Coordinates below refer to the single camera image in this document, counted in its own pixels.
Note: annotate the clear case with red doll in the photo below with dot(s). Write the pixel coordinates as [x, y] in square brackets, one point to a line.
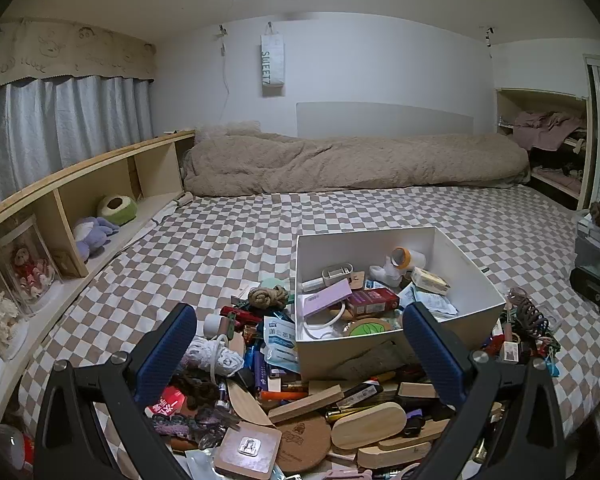
[27, 265]

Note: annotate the mint green round lid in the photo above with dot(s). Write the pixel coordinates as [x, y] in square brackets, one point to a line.
[277, 285]

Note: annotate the oval wooden block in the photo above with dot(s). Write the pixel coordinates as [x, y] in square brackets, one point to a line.
[367, 425]

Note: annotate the orange rimmed tape roll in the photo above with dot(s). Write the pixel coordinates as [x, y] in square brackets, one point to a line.
[405, 258]

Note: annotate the wooden bedside shelf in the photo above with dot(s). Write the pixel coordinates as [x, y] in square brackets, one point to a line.
[95, 175]

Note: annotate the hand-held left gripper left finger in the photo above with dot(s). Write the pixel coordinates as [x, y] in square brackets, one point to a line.
[167, 355]

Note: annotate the pink clothes pile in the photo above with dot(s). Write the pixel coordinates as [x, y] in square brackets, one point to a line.
[547, 127]

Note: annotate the grey curtain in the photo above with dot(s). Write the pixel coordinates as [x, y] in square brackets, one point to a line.
[55, 125]

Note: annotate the white lace cloth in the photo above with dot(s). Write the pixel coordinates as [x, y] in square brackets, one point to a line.
[212, 355]

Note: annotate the checkered bed sheet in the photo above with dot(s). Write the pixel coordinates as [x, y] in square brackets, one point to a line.
[260, 230]

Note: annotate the rectangular wooden block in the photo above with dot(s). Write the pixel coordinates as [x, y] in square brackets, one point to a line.
[305, 404]

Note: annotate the purple plush toy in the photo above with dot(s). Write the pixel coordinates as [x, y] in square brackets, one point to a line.
[92, 237]

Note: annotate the white hanging paper bag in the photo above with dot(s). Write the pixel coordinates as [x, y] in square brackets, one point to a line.
[273, 60]

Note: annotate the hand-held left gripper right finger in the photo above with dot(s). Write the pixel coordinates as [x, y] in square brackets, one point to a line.
[432, 355]

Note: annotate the red pocket knife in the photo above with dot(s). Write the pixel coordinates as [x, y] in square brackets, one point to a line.
[240, 317]

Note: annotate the red cigarette box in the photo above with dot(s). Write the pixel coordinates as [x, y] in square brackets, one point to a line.
[375, 301]

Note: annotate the beige printed curtain valance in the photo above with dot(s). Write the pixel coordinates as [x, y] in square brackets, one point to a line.
[65, 50]

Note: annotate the wooden closet shelf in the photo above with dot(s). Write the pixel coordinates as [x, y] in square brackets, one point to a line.
[545, 175]

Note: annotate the clear plastic bottle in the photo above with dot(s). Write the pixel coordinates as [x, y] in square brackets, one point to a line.
[2, 447]

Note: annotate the beige fluffy pillow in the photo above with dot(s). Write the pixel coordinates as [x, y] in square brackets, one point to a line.
[230, 130]

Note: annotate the brown eyelash card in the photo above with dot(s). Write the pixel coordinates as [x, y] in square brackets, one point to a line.
[356, 279]

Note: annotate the green round plush toy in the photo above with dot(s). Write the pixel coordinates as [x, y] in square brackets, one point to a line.
[117, 210]

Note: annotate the white plastic holder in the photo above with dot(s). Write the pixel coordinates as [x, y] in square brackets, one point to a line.
[336, 272]

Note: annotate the blue white mask packet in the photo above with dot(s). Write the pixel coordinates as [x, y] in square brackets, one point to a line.
[279, 337]

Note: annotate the purple lace scrunchie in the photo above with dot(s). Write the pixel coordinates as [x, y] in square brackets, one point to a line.
[185, 422]

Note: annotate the curved wooden slat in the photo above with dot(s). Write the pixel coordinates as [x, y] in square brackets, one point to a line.
[247, 405]

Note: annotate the cream paper box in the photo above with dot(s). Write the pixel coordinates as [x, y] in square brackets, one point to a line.
[430, 280]

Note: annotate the white cardboard box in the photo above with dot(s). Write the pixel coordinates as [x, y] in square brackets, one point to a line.
[365, 355]

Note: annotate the clear plastic storage bin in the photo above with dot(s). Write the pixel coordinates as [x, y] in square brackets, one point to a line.
[592, 245]

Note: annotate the small white tape roll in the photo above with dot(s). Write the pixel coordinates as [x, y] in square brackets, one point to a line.
[212, 325]

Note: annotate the pink flat box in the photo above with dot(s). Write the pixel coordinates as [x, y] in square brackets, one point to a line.
[327, 297]

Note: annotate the clear case with white doll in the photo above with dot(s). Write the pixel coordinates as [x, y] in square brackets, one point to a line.
[0, 305]

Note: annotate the red snack packet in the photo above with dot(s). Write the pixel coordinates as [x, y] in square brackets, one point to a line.
[169, 404]

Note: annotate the green leaf cork coaster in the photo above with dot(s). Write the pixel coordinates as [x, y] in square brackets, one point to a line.
[370, 327]

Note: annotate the black hair claw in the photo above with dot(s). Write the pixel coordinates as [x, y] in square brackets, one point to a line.
[530, 312]

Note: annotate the beige fluffy duvet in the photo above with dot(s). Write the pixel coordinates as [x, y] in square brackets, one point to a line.
[360, 162]

